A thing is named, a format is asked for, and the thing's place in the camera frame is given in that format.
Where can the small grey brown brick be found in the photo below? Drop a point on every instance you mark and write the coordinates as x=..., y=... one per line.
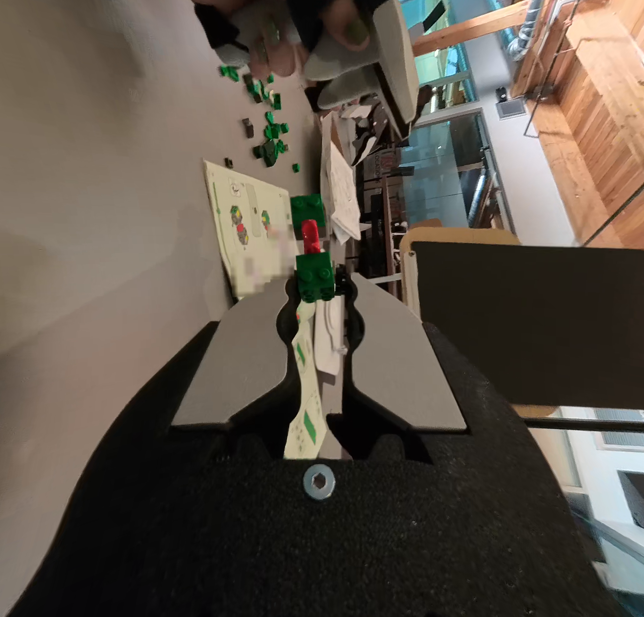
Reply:
x=248, y=129

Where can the silver ventilation duct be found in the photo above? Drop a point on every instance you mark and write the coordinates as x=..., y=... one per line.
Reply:
x=533, y=33

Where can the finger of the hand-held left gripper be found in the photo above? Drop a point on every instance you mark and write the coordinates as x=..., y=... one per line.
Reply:
x=352, y=86
x=342, y=62

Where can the red and white sign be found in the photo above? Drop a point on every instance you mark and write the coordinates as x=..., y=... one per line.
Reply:
x=385, y=161

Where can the white paper bag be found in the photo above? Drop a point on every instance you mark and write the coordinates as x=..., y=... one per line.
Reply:
x=342, y=194

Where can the pale green instruction booklet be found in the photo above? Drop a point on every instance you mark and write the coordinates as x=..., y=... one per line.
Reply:
x=226, y=194

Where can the green and red brick assembly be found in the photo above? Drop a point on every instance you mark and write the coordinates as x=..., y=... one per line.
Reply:
x=313, y=272

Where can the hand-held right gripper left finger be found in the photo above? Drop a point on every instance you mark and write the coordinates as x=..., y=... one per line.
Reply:
x=241, y=365

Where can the dark brown table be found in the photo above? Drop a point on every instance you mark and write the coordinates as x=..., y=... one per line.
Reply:
x=375, y=234

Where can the pile of small green bricks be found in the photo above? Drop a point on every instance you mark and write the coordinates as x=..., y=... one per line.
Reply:
x=271, y=150

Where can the black metal bar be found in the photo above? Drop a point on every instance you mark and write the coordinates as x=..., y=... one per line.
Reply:
x=593, y=424

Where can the black and white gripper device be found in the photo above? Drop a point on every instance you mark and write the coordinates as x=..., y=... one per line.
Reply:
x=365, y=146

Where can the wooden beam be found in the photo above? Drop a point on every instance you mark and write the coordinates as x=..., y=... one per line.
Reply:
x=468, y=25

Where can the black display panel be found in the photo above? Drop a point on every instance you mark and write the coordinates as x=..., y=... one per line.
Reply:
x=528, y=325

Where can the wall vent grille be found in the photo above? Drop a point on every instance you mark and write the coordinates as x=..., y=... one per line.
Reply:
x=510, y=108

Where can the grey desk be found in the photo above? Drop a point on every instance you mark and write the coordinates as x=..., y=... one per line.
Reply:
x=100, y=174

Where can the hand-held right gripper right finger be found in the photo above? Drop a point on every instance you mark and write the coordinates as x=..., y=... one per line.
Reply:
x=402, y=365

